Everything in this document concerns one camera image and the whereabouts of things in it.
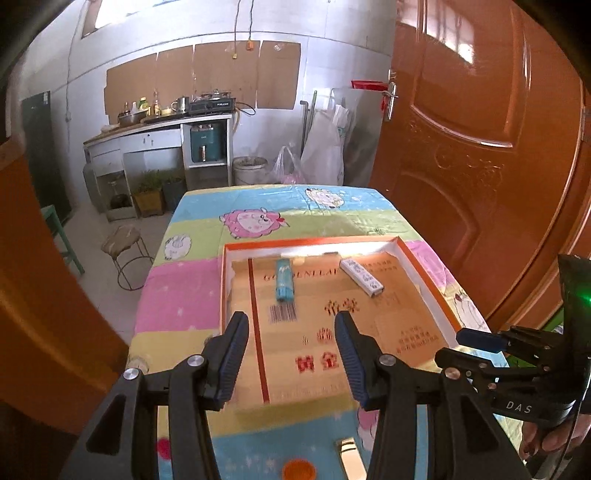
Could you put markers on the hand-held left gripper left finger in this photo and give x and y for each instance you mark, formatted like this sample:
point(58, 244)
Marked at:
point(233, 357)

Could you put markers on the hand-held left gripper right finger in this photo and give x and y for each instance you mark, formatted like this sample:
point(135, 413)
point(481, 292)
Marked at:
point(351, 362)

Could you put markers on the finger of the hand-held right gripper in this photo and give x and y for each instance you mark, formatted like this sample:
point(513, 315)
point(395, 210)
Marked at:
point(480, 340)
point(466, 359)

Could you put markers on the orange-rimmed cardboard box tray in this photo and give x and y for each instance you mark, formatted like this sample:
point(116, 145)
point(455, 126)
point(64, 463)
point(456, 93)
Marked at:
point(323, 332)

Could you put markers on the white cartoon-print lighter case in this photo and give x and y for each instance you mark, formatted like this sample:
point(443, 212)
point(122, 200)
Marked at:
point(362, 277)

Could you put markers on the teal tube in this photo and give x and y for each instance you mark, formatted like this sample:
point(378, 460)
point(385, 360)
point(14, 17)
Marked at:
point(285, 281)

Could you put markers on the orange bottle cap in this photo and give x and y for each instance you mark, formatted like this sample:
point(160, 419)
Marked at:
point(300, 470)

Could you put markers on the person's right hand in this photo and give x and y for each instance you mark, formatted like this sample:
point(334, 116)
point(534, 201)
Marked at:
point(540, 438)

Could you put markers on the cartoon sheep printed tablecloth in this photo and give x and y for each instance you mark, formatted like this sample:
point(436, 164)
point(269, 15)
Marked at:
point(198, 295)

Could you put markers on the dark teal planter box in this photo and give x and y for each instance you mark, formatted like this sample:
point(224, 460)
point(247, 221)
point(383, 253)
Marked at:
point(173, 194)

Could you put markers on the yellow planter box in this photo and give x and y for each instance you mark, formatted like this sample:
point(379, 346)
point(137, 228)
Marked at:
point(148, 203)

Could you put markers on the orange wooden door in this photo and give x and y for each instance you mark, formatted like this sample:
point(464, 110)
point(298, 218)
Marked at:
point(485, 161)
point(55, 300)

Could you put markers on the white bucket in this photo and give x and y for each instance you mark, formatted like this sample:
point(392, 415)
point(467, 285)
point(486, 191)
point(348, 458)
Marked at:
point(249, 173)

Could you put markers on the pink plastic bag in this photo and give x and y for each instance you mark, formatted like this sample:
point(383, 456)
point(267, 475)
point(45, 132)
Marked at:
point(286, 173)

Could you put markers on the teal air fryer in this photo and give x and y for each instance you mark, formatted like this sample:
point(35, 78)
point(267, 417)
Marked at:
point(205, 143)

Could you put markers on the white woven sack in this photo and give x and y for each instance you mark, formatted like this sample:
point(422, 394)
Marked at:
point(323, 147)

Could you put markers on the clear plastic bag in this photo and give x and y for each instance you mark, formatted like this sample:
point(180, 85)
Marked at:
point(362, 138)

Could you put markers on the green chair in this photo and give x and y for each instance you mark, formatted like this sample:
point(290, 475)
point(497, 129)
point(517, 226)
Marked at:
point(53, 219)

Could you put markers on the white kitchen counter cabinet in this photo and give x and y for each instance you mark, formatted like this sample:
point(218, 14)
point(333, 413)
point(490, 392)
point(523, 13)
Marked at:
point(152, 138)

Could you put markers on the metal pipe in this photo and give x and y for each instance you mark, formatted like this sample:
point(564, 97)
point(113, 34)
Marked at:
point(304, 124)

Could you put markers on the black gas stove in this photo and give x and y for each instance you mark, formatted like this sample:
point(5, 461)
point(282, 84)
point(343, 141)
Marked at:
point(212, 106)

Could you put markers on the metal kettle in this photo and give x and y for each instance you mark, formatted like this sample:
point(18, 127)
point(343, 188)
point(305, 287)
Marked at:
point(181, 105)

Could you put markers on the metal basin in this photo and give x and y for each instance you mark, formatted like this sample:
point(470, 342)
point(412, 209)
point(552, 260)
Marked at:
point(131, 119)

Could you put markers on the tall glass bottle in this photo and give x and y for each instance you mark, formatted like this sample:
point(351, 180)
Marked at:
point(157, 104)

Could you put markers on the red paper strip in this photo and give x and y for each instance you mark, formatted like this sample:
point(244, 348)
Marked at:
point(367, 85)

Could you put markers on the black refrigerator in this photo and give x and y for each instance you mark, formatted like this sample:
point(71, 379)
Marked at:
point(44, 152)

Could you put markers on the cardboard wall lining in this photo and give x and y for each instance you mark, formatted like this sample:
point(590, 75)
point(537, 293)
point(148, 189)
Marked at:
point(221, 69)

